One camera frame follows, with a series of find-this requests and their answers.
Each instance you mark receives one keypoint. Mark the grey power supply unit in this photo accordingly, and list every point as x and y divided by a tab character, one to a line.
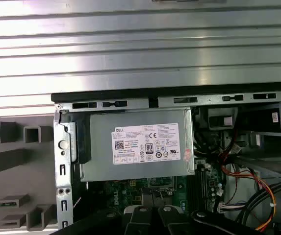
101	147

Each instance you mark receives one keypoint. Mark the RAM slot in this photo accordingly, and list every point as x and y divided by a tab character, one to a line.
191	191
197	191
202	191

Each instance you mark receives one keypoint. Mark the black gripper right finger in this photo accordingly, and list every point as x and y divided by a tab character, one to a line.
172	220

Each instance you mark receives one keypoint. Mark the green motherboard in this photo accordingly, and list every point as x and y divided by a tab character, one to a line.
128	195

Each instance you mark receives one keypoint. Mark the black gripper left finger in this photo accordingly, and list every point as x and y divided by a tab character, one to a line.
137	220

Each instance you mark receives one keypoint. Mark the grey parts rack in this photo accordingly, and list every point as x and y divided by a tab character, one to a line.
39	171

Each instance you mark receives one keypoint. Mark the black open PC case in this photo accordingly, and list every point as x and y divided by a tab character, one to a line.
101	98

